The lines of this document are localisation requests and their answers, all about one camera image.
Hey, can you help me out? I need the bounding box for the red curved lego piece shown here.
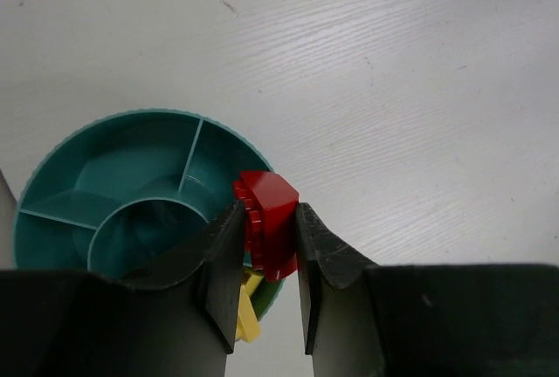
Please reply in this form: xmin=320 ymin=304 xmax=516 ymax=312
xmin=233 ymin=170 xmax=300 ymax=282

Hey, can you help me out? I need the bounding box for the yellow lego piece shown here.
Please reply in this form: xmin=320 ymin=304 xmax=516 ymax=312
xmin=241 ymin=267 xmax=264 ymax=298

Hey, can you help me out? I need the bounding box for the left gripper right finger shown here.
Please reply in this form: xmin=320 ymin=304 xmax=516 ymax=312
xmin=296 ymin=203 xmax=558 ymax=376

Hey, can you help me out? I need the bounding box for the yellow long lego brick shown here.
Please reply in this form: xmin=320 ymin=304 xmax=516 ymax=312
xmin=235 ymin=286 xmax=261 ymax=343

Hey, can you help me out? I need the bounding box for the teal round divided container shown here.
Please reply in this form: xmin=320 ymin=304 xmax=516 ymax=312
xmin=10 ymin=108 xmax=287 ymax=324

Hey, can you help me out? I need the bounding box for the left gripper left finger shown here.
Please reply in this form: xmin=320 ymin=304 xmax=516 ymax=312
xmin=1 ymin=202 xmax=245 ymax=376

